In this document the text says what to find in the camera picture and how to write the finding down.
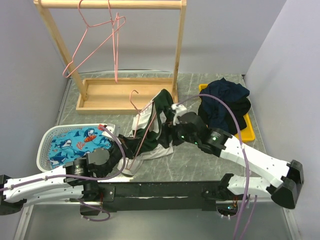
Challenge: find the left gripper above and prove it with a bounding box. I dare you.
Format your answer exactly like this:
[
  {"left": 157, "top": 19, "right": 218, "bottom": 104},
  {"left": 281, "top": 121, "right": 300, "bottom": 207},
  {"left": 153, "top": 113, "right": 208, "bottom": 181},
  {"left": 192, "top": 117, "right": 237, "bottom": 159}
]
[{"left": 99, "top": 133, "right": 142, "bottom": 177}]

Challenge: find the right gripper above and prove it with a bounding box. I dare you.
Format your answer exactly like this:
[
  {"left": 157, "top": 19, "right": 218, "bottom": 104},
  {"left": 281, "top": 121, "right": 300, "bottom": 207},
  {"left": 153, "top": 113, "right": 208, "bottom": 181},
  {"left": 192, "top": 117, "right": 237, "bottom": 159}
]
[{"left": 157, "top": 119, "right": 200, "bottom": 148}]

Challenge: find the green and white t shirt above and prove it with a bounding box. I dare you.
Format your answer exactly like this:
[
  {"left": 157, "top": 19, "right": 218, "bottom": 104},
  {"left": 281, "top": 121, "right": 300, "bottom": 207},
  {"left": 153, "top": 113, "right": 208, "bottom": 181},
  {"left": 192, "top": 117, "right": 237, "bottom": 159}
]
[{"left": 117, "top": 89, "right": 174, "bottom": 176}]

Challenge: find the pink wire hanger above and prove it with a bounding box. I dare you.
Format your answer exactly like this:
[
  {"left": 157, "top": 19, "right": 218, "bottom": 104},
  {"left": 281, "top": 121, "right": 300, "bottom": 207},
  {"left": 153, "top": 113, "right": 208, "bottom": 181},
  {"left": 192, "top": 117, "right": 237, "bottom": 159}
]
[
  {"left": 107, "top": 0, "right": 120, "bottom": 84},
  {"left": 61, "top": 0, "right": 127, "bottom": 78},
  {"left": 125, "top": 89, "right": 156, "bottom": 170}
]

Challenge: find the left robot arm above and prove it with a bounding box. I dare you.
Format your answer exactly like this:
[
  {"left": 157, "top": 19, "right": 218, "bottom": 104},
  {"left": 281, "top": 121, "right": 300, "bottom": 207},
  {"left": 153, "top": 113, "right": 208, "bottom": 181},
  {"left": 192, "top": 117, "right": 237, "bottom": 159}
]
[{"left": 0, "top": 144, "right": 133, "bottom": 216}]

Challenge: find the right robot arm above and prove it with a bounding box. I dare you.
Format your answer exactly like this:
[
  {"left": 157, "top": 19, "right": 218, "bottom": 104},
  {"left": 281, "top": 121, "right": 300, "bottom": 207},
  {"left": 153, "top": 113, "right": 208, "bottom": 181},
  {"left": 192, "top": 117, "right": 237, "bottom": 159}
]
[{"left": 173, "top": 110, "right": 304, "bottom": 209}]

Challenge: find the blue shark print cloth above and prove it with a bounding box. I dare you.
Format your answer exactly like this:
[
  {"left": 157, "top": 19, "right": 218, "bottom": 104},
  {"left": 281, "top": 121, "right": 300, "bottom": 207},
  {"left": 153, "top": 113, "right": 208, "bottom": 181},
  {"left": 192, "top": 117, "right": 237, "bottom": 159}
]
[{"left": 48, "top": 126, "right": 112, "bottom": 168}]

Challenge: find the black garment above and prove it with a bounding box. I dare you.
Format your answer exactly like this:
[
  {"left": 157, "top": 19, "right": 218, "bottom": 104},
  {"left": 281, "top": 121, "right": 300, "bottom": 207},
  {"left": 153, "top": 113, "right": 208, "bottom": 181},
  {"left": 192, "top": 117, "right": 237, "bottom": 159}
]
[{"left": 224, "top": 97, "right": 251, "bottom": 135}]

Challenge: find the navy blue garment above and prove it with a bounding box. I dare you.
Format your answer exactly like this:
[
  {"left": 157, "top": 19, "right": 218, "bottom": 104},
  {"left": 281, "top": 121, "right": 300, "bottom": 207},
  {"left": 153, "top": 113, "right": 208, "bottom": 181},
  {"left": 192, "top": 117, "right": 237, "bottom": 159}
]
[{"left": 198, "top": 77, "right": 251, "bottom": 133}]

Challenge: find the yellow plastic tray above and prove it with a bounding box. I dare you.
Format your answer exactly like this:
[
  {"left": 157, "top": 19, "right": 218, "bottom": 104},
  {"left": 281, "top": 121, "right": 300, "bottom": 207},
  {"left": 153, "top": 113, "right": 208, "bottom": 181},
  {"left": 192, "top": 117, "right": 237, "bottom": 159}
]
[{"left": 198, "top": 79, "right": 255, "bottom": 142}]

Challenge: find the white plastic basket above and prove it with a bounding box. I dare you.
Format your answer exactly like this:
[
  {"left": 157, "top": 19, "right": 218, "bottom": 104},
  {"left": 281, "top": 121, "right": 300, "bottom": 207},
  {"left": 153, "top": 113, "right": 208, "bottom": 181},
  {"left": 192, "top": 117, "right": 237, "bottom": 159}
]
[{"left": 36, "top": 123, "right": 99, "bottom": 172}]

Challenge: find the wooden clothes rack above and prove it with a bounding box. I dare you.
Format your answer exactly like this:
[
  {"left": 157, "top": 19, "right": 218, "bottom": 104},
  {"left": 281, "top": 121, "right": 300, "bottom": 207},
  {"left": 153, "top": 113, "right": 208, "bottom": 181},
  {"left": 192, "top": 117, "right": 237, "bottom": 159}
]
[{"left": 33, "top": 0, "right": 187, "bottom": 115}]

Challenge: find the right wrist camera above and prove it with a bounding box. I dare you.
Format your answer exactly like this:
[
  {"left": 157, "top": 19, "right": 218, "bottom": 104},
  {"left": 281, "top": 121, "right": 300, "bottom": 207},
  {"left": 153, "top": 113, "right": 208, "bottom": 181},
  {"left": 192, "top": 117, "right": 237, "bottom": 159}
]
[{"left": 171, "top": 103, "right": 188, "bottom": 126}]

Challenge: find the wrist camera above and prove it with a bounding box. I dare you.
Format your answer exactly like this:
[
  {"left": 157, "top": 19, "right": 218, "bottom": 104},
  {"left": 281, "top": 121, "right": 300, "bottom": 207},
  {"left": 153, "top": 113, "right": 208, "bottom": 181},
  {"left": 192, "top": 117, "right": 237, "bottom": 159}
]
[
  {"left": 171, "top": 103, "right": 188, "bottom": 126},
  {"left": 97, "top": 123, "right": 121, "bottom": 141}
]

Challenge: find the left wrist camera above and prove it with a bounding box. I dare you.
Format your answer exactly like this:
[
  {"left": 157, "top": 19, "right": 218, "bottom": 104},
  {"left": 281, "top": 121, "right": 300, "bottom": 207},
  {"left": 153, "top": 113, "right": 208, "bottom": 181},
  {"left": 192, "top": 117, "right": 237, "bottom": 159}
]
[{"left": 97, "top": 123, "right": 121, "bottom": 141}]

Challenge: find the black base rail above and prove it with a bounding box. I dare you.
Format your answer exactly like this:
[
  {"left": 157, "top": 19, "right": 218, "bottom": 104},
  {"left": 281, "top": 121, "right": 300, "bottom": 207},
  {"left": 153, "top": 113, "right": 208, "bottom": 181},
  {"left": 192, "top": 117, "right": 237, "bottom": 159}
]
[{"left": 80, "top": 180, "right": 243, "bottom": 213}]

